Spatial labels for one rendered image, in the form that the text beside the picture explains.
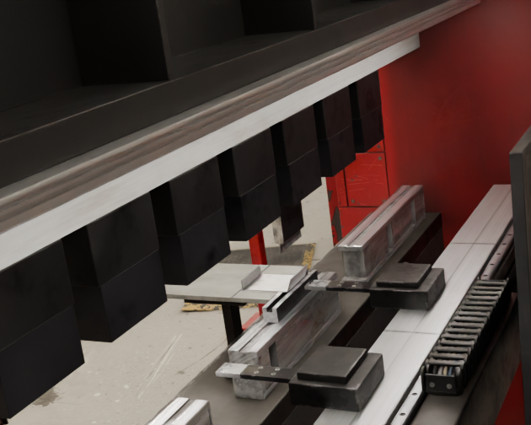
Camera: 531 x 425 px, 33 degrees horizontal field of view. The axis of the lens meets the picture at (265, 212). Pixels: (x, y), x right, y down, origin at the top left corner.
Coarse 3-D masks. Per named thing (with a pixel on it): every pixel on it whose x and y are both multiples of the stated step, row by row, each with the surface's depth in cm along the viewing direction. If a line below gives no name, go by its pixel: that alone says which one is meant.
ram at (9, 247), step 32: (384, 64) 215; (288, 96) 167; (320, 96) 180; (224, 128) 145; (256, 128) 155; (160, 160) 128; (192, 160) 136; (96, 192) 115; (128, 192) 121; (32, 224) 104; (64, 224) 110; (0, 256) 100
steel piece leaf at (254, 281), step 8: (256, 272) 185; (248, 280) 182; (256, 280) 183; (264, 280) 183; (272, 280) 182; (280, 280) 182; (288, 280) 181; (248, 288) 180; (256, 288) 179; (264, 288) 178; (272, 288) 178; (280, 288) 177
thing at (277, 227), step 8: (288, 208) 174; (296, 208) 177; (288, 216) 174; (296, 216) 177; (272, 224) 172; (280, 224) 171; (288, 224) 174; (296, 224) 177; (280, 232) 172; (288, 232) 174; (296, 232) 177; (280, 240) 173; (288, 240) 176; (296, 240) 180; (280, 248) 173
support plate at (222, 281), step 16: (208, 272) 192; (224, 272) 191; (240, 272) 190; (272, 272) 187; (288, 272) 186; (176, 288) 186; (192, 288) 184; (208, 288) 183; (224, 288) 182; (240, 288) 181
